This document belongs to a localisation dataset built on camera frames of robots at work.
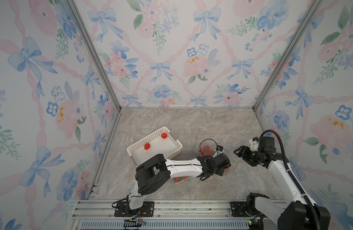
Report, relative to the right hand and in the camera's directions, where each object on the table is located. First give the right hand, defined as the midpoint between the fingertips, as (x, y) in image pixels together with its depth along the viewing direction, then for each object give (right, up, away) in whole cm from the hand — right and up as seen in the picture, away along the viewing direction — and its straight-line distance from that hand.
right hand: (240, 153), depth 83 cm
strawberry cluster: (-57, +2, +11) cm, 58 cm away
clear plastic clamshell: (-13, +3, +15) cm, 20 cm away
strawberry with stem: (-18, +1, +9) cm, 20 cm away
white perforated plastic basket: (-48, +4, +16) cm, 51 cm away
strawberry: (-46, +9, +17) cm, 50 cm away
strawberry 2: (-16, -1, +8) cm, 18 cm away
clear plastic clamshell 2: (-6, -9, +4) cm, 12 cm away
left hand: (-10, -7, -2) cm, 13 cm away
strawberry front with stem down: (-36, -14, -4) cm, 39 cm away
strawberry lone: (-20, 0, +9) cm, 22 cm away
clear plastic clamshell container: (-33, -13, -3) cm, 36 cm away
